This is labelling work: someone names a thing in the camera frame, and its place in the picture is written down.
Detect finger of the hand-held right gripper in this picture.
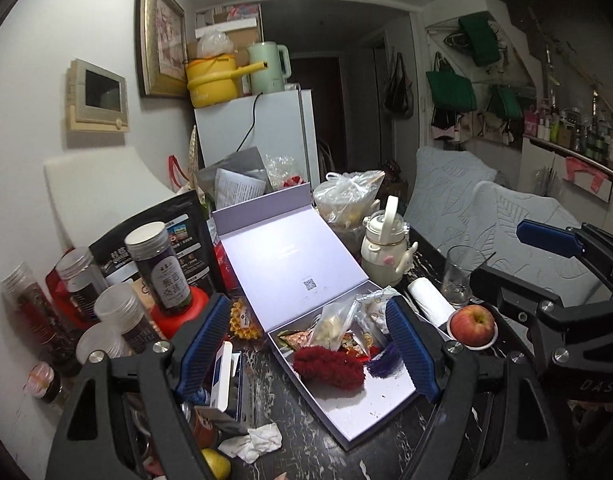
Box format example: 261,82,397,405
469,265,563,357
517,220,613,302

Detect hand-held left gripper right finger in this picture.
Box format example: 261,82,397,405
385,296,567,480

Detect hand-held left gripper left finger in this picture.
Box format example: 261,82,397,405
45,292,232,480

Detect purple sachet with tassel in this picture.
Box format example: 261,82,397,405
367,342,402,380

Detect clear packet with red label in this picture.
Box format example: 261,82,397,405
338,287,395,362

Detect clear zip bag white contents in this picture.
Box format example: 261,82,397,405
309,300,360,351

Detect red fuzzy pouch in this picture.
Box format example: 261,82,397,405
292,345,365,391

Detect green brown snack packet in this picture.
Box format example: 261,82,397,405
276,327,317,351

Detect lavender gift box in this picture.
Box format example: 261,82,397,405
211,182,420,451

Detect grey leaf-pattern chair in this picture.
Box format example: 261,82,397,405
404,146,498,256
474,181,612,311

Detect blue white medicine box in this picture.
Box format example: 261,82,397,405
194,340,254,436

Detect red container lid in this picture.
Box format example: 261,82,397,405
150,287,210,343

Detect red apple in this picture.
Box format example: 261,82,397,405
451,305,495,346

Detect yellow snack packet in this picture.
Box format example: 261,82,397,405
230,297,263,341

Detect white paper roll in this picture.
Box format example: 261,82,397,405
407,277,457,328

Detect glass mug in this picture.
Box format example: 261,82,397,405
441,245,487,307

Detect small metal bowl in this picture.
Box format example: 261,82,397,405
447,320,498,351

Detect jar with dark label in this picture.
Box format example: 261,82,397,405
124,221,193,317

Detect white counter cabinet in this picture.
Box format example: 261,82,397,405
517,136,613,231

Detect pink cloth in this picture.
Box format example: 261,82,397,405
564,156,613,196

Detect clear jar orange contents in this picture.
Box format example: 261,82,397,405
76,322,132,361

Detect cream bottle with plush charm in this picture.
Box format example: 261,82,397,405
361,196,418,288

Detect black printed pouch bag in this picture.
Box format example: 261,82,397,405
89,190,226,311

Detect row of bottles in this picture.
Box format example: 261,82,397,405
524,95,613,163

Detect crumpled white tissue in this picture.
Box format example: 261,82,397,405
217,422,283,463

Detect yellow lemon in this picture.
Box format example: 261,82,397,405
200,447,232,480

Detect tall clear jar dark contents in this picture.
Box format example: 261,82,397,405
56,250,110,321

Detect green tote bag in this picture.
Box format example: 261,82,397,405
488,84,522,121
427,52,477,113
458,12,500,67

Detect printed white paper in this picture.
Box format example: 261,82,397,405
215,168,264,211

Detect small pink jar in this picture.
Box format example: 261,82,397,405
29,362,62,403

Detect clear jar red contents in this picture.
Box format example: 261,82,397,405
1,262,82,376

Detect white plastic bag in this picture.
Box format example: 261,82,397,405
313,170,386,226

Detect white foam board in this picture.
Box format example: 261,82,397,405
44,149,180,256

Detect grey plastic bag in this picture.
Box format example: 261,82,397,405
195,146,268,211

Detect gold leaf ornament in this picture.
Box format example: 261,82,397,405
188,125,200,186

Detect clear bag red contents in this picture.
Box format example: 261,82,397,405
265,154,307,191

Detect black hanging bag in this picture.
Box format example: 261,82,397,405
384,52,413,120

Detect white fridge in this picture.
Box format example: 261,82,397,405
194,88,321,196

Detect yellow pot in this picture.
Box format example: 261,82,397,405
185,55,270,109

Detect pale green electric kettle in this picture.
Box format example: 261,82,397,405
246,41,291,95

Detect clear plastic bag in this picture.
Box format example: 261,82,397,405
196,29,236,58

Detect gold framed picture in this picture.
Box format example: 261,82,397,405
136,0,188,99

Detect cardboard box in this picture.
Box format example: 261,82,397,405
194,2,263,61

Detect black power cable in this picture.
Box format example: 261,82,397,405
236,92,264,153

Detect wall intercom panel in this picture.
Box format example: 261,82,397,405
65,59,130,133

